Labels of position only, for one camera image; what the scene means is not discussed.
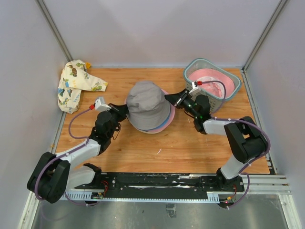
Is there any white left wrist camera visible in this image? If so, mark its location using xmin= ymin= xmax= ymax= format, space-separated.
xmin=89 ymin=96 xmax=111 ymax=112

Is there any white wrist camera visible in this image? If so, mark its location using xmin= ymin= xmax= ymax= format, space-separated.
xmin=89 ymin=96 xmax=111 ymax=112
xmin=189 ymin=81 xmax=203 ymax=95

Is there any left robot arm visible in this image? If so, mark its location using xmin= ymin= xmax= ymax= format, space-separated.
xmin=27 ymin=104 xmax=128 ymax=203

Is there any pink bucket hat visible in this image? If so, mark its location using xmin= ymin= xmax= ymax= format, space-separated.
xmin=138 ymin=88 xmax=176 ymax=134

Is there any dusty pink hat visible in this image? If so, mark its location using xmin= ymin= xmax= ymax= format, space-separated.
xmin=188 ymin=68 xmax=235 ymax=98

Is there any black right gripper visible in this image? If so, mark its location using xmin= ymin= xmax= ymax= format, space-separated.
xmin=165 ymin=89 xmax=199 ymax=119

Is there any blue hat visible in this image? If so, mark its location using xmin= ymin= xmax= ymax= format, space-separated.
xmin=145 ymin=105 xmax=173 ymax=132

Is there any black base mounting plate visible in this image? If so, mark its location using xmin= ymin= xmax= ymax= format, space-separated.
xmin=76 ymin=172 xmax=244 ymax=200

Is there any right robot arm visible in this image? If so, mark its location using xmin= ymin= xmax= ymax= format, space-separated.
xmin=165 ymin=90 xmax=271 ymax=191

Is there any grey hat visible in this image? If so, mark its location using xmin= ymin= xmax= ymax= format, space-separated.
xmin=125 ymin=81 xmax=171 ymax=131

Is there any small yellow object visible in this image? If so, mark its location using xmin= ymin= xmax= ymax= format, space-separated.
xmin=85 ymin=62 xmax=91 ymax=69

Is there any grey plastic basket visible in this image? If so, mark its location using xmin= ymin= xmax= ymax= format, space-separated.
xmin=183 ymin=58 xmax=241 ymax=112

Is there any cartoon print cloth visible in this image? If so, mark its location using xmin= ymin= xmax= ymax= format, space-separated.
xmin=57 ymin=60 xmax=108 ymax=114

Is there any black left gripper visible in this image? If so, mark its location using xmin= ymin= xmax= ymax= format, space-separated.
xmin=104 ymin=103 xmax=130 ymax=138

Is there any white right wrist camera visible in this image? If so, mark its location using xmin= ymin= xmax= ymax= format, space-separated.
xmin=189 ymin=81 xmax=203 ymax=95

